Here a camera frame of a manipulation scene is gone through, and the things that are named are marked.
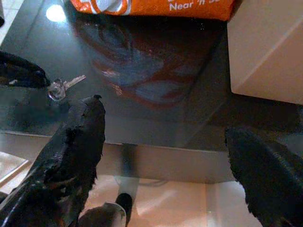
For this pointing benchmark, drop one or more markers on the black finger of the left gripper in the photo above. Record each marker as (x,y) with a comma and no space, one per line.
(26,66)
(26,83)

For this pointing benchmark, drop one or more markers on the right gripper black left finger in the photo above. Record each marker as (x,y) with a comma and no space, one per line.
(71,151)

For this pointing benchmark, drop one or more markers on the robot's grey and black foot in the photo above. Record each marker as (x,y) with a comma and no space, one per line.
(106,215)

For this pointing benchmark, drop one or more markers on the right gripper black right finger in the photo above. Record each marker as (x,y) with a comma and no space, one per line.
(267,175)

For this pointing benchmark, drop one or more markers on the white box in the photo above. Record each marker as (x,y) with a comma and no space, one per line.
(267,52)

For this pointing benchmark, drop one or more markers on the orange printed snack bag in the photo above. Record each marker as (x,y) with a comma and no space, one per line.
(151,7)

